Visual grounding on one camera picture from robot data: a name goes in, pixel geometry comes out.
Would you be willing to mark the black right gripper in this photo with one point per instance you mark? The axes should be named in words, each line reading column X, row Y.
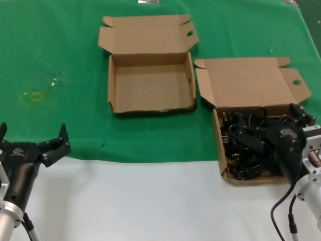
column 286, row 145

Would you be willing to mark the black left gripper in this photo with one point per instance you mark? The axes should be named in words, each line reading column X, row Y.
column 20, row 170

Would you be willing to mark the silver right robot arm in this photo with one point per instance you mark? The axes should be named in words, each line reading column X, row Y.
column 311, row 198

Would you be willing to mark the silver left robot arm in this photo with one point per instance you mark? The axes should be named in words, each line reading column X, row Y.
column 7, row 221

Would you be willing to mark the open brown cardboard box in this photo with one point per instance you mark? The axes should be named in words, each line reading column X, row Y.
column 150, row 85
column 248, row 82

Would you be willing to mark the yellow tape square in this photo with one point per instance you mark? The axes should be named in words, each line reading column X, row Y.
column 31, row 96

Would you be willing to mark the green table cloth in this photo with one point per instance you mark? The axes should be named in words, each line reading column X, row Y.
column 62, row 37

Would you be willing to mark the small grey clutter piece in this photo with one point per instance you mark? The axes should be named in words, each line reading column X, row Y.
column 292, row 2

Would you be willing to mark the silver metal strip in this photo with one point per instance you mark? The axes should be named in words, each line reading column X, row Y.
column 148, row 1

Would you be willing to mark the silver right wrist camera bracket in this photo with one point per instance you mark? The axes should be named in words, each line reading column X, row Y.
column 313, row 140

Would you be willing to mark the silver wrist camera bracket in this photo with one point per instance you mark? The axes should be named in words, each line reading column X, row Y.
column 313, row 140
column 3, row 185

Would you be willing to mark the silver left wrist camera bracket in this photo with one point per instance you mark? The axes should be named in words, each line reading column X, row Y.
column 3, row 185

